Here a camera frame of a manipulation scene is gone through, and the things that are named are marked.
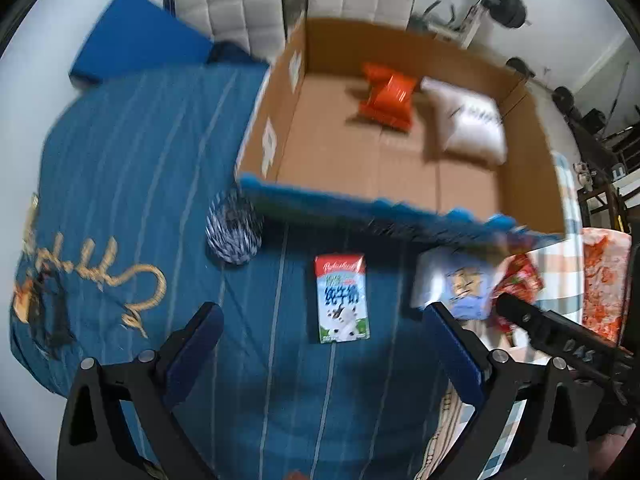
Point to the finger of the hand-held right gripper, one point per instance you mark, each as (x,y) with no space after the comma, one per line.
(545,332)

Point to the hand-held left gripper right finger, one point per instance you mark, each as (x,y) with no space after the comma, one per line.
(452,347)

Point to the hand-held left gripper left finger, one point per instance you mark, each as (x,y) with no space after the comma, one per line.
(202,337)

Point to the red snack packet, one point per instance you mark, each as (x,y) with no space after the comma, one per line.
(517,280)

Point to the white blue cartoon packet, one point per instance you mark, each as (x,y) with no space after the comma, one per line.
(450,280)

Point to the large cardboard box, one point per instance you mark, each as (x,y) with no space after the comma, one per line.
(350,165)

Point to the white pillow packet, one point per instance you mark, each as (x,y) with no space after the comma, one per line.
(470,120)

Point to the orange snack packet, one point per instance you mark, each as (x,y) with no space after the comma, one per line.
(387,97)

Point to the person's right forearm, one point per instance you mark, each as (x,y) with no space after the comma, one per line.
(617,455)

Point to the checkered bed sheet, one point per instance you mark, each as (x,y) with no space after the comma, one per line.
(560,270)

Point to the orange floral cloth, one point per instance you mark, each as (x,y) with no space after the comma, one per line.
(607,280)

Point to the blue white patterned sock roll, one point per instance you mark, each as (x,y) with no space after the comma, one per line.
(232,230)

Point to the white blue milk carton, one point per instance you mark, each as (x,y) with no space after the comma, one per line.
(342,297)

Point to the blue striped blanket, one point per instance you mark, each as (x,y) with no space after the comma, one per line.
(150,175)

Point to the dark wooden shelf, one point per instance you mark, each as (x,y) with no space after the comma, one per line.
(597,150)

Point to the blue cushion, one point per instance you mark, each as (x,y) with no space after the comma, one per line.
(135,40)

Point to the white exercise machine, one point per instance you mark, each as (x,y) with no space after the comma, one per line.
(475,10)

